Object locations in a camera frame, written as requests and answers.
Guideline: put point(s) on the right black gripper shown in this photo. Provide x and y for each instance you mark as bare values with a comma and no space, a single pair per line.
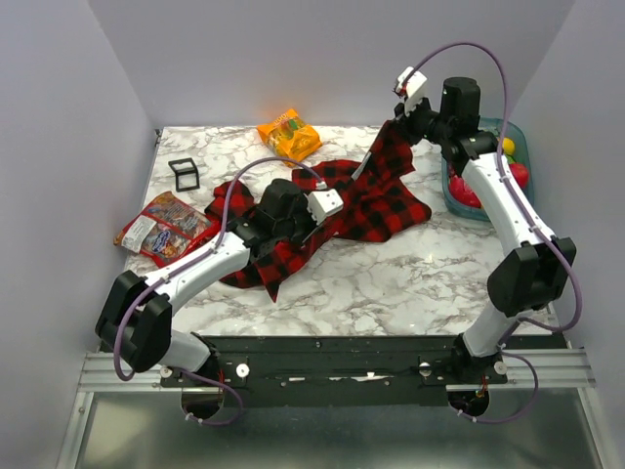
403,121

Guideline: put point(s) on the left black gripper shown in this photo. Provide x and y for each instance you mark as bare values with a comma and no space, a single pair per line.
302,206

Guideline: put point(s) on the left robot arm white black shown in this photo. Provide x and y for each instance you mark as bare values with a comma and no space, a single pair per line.
136,320

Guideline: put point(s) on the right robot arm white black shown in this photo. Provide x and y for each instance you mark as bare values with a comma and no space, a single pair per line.
536,266

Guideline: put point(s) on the red toy dragon fruit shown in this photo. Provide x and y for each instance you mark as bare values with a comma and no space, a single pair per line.
459,189

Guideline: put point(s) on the orange snack bag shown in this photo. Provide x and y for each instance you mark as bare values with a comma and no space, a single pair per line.
290,137

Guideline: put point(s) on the yellow toy lemon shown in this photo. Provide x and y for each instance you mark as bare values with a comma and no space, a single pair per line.
508,146

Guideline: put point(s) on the teal plastic fruit bin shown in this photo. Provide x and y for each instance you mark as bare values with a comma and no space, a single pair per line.
521,156

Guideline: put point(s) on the red toy apple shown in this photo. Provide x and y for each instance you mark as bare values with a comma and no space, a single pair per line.
520,174

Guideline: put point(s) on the red snack bag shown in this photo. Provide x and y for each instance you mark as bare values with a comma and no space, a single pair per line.
166,230

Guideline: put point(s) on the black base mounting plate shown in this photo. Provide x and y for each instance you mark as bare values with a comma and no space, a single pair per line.
346,371

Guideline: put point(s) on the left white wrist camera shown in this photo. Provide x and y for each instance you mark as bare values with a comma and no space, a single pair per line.
324,204

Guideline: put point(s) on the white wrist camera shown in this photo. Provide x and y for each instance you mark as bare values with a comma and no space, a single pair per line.
324,204
410,87

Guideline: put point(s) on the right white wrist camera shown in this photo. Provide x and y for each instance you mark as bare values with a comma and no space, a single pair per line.
410,87

